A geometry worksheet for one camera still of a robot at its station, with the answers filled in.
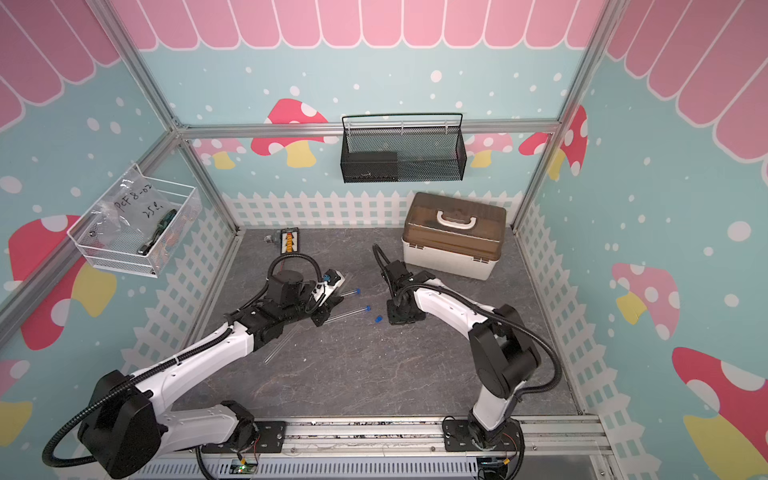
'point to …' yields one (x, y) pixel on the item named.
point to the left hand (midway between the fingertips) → (338, 299)
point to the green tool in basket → (144, 248)
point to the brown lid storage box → (453, 235)
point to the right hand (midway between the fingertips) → (398, 318)
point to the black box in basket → (370, 167)
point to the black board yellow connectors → (289, 240)
